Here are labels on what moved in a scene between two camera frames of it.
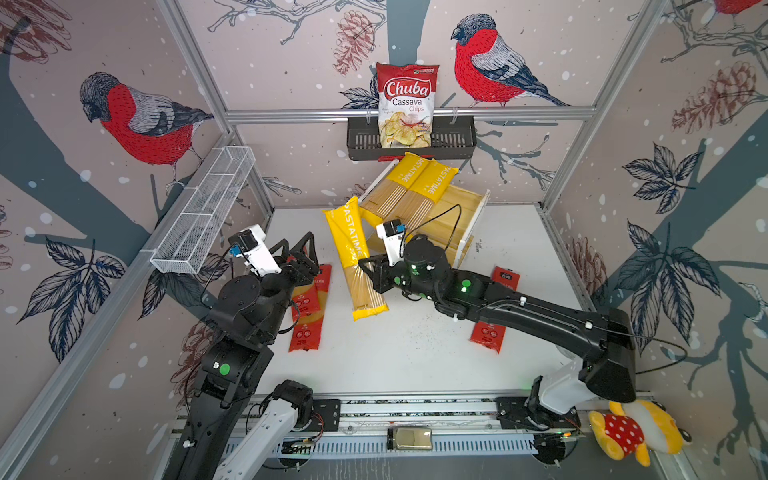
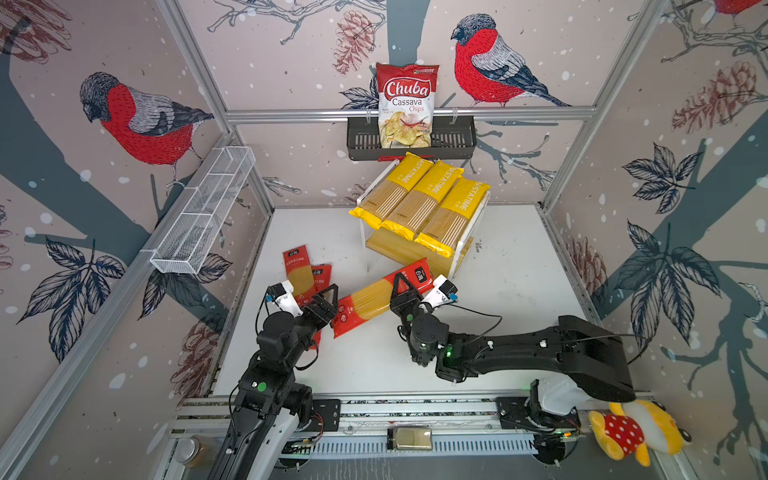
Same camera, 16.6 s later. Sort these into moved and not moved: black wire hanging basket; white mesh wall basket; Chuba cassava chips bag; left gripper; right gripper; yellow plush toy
Moved: left gripper; right gripper
Not moved: yellow plush toy; Chuba cassava chips bag; black wire hanging basket; white mesh wall basket
